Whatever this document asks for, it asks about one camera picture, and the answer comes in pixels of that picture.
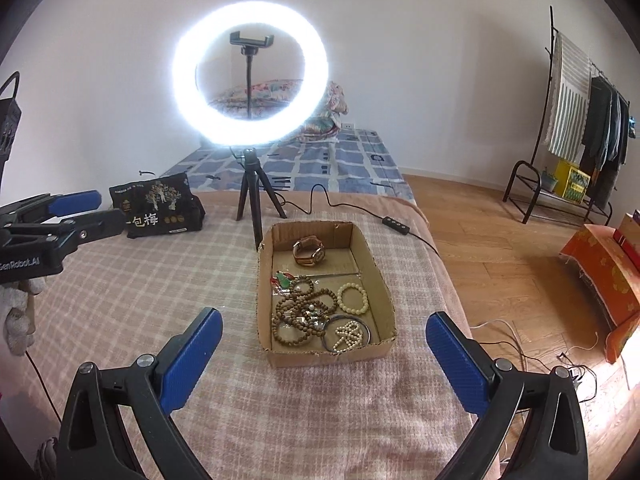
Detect black clothes rack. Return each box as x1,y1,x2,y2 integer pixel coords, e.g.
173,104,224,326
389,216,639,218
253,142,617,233
502,6,631,226

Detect yellow box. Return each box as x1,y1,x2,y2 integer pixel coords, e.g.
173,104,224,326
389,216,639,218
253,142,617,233
552,158,591,204

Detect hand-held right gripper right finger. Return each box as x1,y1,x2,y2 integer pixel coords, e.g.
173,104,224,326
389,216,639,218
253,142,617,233
425,311,586,480

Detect pink plaid blanket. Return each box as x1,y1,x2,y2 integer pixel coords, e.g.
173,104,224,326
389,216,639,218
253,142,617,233
0,190,476,480

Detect black snack bag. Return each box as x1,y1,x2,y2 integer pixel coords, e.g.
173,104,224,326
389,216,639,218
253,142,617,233
109,172,206,240

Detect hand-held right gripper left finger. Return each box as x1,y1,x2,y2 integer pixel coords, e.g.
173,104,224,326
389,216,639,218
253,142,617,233
57,307,224,480

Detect cream bead bracelet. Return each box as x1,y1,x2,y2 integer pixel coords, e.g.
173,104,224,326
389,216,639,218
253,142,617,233
337,282,370,317

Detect red box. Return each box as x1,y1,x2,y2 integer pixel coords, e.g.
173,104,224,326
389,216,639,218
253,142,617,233
617,212,640,247

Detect orange patterned box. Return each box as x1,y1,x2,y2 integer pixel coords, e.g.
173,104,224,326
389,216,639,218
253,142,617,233
559,222,640,365

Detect pearl bracelet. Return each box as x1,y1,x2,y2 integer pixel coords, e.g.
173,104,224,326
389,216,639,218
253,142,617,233
332,322,363,353

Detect white ring light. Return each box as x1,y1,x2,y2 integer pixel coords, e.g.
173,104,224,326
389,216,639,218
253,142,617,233
172,1,331,150

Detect person's left hand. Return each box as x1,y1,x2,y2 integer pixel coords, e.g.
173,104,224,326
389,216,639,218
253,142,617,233
0,279,47,356

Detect dark hanging clothes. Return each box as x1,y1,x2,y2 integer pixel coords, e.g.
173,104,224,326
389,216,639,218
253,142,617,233
580,75,632,206

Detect black phone holder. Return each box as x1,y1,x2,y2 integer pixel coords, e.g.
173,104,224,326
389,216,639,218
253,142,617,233
230,31,275,121

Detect striped towel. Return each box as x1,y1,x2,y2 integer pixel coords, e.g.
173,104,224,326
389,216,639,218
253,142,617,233
542,32,593,158

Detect blue patterned bedsheet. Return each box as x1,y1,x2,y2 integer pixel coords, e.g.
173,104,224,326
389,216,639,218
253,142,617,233
160,127,406,196

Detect silver bangle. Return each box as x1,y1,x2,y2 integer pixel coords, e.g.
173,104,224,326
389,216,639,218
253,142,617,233
321,314,372,353

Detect black ring light cable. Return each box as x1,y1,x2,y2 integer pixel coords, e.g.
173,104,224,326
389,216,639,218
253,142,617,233
310,183,441,256

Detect wooden bead necklace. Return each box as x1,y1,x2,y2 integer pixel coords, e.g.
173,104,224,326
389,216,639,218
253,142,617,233
271,277,337,348

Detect white floor cable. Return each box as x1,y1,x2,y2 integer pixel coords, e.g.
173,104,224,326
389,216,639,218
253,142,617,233
470,319,601,357

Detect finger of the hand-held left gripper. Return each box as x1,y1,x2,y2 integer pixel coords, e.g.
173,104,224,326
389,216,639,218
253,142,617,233
0,190,103,226
10,208,127,261

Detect cardboard box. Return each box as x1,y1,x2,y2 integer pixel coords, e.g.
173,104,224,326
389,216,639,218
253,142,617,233
257,220,399,368

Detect green pendant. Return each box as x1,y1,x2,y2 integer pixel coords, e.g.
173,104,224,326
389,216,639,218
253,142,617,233
271,270,301,293

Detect black floor cable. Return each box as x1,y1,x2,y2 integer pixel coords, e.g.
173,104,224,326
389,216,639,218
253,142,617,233
555,347,633,406

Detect folded floral quilt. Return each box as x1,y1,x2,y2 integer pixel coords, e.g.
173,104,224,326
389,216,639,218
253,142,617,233
207,78,349,143

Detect watch with red-brown strap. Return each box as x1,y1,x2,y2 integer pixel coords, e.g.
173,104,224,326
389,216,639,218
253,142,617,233
292,237,327,267

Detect black tripod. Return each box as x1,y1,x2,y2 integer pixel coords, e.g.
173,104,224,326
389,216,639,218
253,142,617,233
235,147,288,252

